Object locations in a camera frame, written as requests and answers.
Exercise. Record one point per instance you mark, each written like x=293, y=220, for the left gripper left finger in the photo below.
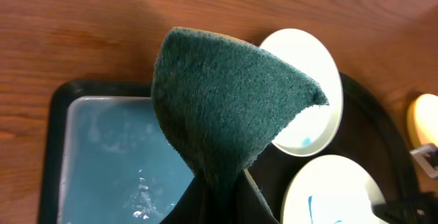
x=193, y=205

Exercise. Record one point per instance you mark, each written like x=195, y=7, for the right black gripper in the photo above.
x=419, y=210

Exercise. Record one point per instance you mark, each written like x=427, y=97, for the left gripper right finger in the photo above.
x=248, y=203

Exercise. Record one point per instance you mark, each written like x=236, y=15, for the pale green plate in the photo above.
x=315, y=127
x=331, y=189

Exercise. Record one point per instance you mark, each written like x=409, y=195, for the yellow plate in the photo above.
x=422, y=124

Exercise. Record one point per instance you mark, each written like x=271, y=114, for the green yellow sponge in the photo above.
x=220, y=101

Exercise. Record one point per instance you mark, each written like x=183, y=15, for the round black serving tray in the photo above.
x=366, y=135

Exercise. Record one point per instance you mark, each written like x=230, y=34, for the black rectangular water tray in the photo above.
x=106, y=158

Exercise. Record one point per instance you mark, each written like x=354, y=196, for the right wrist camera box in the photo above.
x=426, y=157

